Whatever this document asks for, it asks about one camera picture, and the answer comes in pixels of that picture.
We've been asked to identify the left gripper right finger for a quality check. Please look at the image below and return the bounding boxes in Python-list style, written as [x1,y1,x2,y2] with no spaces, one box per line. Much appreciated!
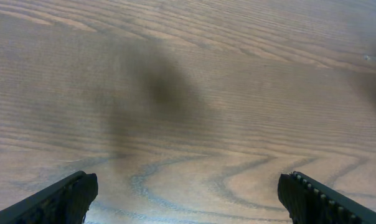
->
[277,171,376,224]

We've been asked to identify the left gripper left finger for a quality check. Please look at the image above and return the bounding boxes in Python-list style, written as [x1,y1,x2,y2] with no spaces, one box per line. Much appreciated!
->
[0,171,98,224]

